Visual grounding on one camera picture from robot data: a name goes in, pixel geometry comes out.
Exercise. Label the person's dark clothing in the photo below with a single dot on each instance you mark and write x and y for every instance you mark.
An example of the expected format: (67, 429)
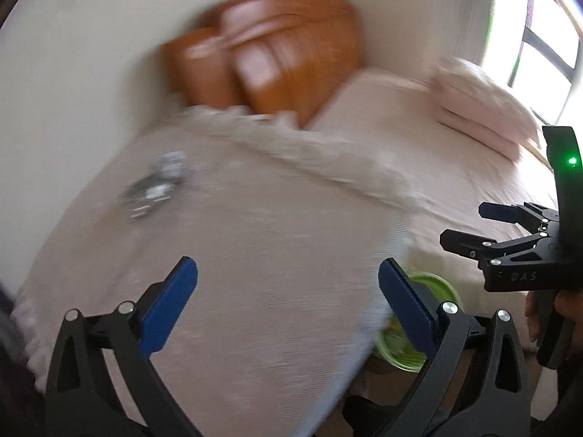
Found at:
(382, 419)

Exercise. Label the orange leather headboard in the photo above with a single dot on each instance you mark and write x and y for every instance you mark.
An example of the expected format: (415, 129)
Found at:
(296, 54)

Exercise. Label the pink pillows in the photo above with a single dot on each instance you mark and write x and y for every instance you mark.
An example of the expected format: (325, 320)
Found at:
(478, 100)

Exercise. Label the window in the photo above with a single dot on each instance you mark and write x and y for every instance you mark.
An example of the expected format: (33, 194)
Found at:
(542, 73)

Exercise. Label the pink bed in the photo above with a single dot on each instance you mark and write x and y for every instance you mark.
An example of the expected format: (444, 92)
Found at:
(387, 123)

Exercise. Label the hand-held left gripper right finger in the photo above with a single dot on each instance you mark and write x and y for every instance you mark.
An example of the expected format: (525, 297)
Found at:
(407, 309)

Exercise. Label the crumpled silver wrapper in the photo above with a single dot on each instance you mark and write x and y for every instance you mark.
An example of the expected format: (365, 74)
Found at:
(155, 182)

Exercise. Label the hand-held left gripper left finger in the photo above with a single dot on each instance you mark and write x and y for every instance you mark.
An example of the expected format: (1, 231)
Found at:
(168, 309)

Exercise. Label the green plastic bin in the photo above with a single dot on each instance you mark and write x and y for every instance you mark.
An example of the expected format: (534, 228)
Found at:
(432, 286)

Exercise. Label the person's right forearm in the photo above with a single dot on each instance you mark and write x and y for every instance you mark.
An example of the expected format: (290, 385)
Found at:
(564, 396)

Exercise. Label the person's right hand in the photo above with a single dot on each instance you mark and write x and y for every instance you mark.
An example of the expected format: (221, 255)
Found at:
(569, 302)

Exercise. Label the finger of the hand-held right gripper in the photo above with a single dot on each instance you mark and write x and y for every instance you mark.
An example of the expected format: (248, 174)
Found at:
(501, 211)
(464, 243)

